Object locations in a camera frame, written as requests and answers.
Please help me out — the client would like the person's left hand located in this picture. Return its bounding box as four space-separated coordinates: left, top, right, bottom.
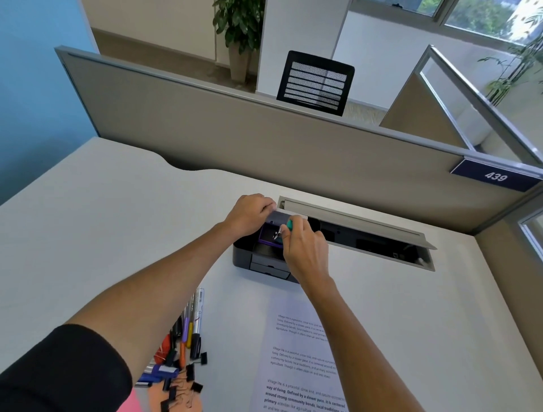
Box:
223 194 277 239

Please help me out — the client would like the person's right hand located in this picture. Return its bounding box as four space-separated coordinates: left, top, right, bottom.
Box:
280 216 332 286

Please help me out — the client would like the teal binder clip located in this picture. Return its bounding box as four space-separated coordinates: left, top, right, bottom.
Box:
275 219 294 243

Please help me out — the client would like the person's left forearm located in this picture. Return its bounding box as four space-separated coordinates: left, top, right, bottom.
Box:
64 220 246 376

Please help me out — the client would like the person's right forearm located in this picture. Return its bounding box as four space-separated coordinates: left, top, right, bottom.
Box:
299 275 426 412

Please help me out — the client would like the purple box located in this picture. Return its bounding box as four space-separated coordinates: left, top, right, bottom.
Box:
258 222 285 248

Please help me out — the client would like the black desk organizer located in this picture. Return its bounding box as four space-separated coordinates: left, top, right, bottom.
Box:
232 211 300 284

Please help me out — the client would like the grey desk partition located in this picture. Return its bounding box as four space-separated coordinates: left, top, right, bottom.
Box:
55 46 543 235

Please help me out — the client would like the white pen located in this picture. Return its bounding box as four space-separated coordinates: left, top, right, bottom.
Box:
196 288 205 338

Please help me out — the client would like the printed paper sheet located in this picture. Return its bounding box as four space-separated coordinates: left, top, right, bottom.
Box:
248 293 353 412

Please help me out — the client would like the black mesh chair back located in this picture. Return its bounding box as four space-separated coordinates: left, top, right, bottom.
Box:
276 50 355 117

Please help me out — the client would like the pile of black binder clips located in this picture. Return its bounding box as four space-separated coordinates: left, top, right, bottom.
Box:
160 351 209 412

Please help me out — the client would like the green potted plant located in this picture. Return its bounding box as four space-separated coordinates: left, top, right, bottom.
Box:
212 0 266 84

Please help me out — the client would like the blue marker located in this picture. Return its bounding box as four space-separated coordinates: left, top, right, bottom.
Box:
137 364 180 384

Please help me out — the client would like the grey side partition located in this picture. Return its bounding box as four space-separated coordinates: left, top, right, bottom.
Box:
378 44 543 167

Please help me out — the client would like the peach paper sheet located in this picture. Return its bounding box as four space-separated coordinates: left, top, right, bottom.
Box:
126 369 191 412

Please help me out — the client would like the blue number plate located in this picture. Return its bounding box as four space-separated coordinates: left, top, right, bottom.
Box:
450 157 543 193

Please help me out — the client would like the glass partition panel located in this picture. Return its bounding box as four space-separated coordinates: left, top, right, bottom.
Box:
517 207 543 265

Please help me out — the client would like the black sleeve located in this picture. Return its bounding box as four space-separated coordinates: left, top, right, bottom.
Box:
0 324 133 412

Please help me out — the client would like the window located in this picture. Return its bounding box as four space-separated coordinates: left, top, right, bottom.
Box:
352 0 543 45

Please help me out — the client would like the thin leafy plant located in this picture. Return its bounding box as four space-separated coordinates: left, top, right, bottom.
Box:
478 8 543 107

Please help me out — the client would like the grey cable tray lid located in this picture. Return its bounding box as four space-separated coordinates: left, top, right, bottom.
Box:
277 196 438 272

